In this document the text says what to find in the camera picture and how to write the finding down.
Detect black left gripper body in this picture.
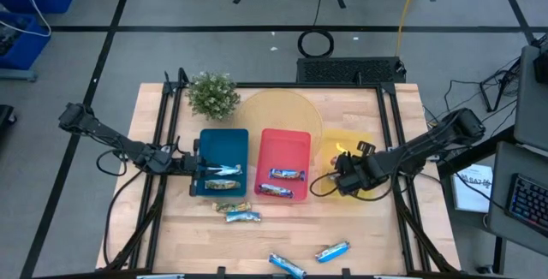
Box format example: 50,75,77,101
169,139,202,198

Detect red plastic bin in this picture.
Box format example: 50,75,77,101
253,128,313,202

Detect black computer monitor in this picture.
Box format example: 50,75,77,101
533,50,548,86

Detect coiled black cable ring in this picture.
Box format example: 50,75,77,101
297,29,336,59

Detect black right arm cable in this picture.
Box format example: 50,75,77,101
308,170,395,203

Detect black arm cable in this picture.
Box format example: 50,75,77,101
95,135,181,267
308,170,395,203

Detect round woven placemat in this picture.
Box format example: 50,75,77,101
233,89,325,169

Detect grey desk with monitor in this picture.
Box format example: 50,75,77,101
512,44,548,151

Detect yellow hanging cable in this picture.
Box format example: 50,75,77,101
394,0,424,57

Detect peanut butter chip granola bar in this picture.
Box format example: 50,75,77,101
204,179,242,191
212,201,253,214
224,211,262,223
204,163,243,177

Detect white paper booklet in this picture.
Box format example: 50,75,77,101
450,163,494,215

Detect black backlit keyboard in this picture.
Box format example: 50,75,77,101
504,172,548,238

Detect oatmeal raisin granola bar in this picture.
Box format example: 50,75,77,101
268,252,307,279
268,168,307,182
258,183,295,199

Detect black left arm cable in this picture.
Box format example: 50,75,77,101
95,135,181,267

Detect black floor cable bundle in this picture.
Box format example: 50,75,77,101
443,56,521,116

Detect small green potted plant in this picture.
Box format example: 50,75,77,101
186,71,241,122

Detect yellow plastic bin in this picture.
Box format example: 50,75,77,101
318,128,380,203

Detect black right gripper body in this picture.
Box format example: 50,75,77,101
333,140,389,198

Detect black rig frame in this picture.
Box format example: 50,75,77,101
97,68,462,279

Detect blue plastic bin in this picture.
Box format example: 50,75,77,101
195,128,250,199

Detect black perforated computer case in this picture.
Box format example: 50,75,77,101
295,56,407,86

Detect thin black floor cable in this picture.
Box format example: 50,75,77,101
313,0,325,28

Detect grey desk with keyboard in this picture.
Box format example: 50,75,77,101
486,140,548,258

